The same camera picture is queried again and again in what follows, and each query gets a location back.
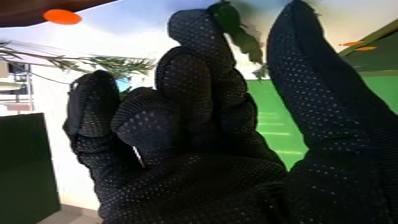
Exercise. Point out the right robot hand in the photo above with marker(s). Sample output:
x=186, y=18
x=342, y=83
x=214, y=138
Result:
x=202, y=173

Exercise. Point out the dark green sprig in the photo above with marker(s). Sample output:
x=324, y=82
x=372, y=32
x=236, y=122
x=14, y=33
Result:
x=243, y=36

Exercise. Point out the thin-leaved green sprig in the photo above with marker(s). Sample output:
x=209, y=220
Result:
x=113, y=63

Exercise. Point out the white sheet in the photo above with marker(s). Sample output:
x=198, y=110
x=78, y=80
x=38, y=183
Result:
x=118, y=30

